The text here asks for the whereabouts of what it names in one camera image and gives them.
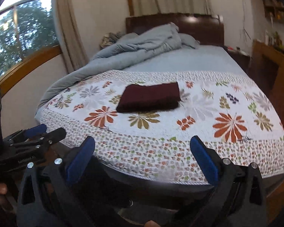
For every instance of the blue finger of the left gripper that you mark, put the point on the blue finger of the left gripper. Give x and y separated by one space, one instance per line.
23 135

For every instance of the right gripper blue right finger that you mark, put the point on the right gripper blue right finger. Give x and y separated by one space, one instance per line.
238 197

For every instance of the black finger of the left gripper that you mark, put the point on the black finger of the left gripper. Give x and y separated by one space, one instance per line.
42 140

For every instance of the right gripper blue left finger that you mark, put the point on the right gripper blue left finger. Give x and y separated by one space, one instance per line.
45 197

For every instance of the maroon pants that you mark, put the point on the maroon pants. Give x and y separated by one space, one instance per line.
137 98

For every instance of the person's left hand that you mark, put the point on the person's left hand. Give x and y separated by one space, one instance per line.
4 202

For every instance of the person's dark trouser leg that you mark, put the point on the person's dark trouser leg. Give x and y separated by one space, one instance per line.
99 195

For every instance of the floral quilted bedspread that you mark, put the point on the floral quilted bedspread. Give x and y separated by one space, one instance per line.
228 112

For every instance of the window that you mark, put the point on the window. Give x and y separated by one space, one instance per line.
26 27

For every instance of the grey-blue comforter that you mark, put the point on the grey-blue comforter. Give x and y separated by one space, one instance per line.
121 55

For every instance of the patterned cloth bundle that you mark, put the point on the patterned cloth bundle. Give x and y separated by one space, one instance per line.
109 39

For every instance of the wooden desk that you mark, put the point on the wooden desk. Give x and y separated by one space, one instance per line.
266 68

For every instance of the dark wooden nightstand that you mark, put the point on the dark wooden nightstand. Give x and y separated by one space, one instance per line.
240 57

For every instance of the light blue bed sheet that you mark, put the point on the light blue bed sheet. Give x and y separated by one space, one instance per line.
204 58

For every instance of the grey-blue pillow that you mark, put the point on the grey-blue pillow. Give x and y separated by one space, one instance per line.
189 41

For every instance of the dark wooden headboard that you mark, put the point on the dark wooden headboard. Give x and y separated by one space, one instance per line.
207 29

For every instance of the beige curtain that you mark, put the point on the beige curtain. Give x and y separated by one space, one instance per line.
81 24

